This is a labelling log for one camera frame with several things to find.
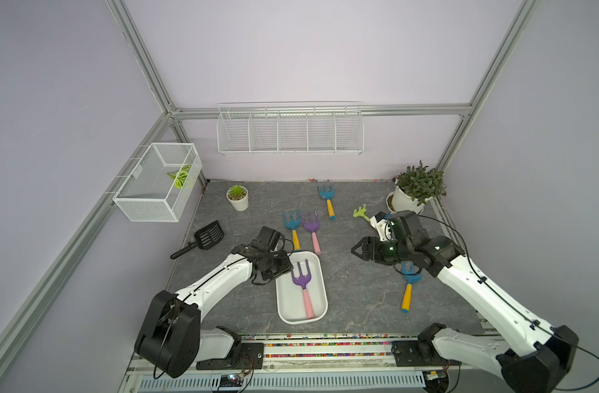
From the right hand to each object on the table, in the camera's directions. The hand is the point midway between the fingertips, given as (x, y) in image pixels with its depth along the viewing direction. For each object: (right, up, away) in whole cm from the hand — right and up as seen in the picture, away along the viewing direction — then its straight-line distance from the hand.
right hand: (358, 250), depth 74 cm
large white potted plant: (+26, +21, +20) cm, 39 cm away
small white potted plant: (-46, +18, +31) cm, 58 cm away
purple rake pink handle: (-17, -14, +15) cm, 27 cm away
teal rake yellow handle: (-22, +5, +31) cm, 38 cm away
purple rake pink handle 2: (-14, +4, +31) cm, 34 cm away
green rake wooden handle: (+8, +11, +34) cm, 37 cm away
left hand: (-22, -8, +9) cm, 25 cm away
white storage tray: (-18, -17, +11) cm, 27 cm away
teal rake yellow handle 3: (+10, -3, -14) cm, 18 cm away
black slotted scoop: (-59, 0, +28) cm, 66 cm away
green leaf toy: (-59, +24, +7) cm, 63 cm away
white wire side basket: (-66, +20, +8) cm, 70 cm away
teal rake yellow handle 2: (-6, +19, +41) cm, 46 cm away
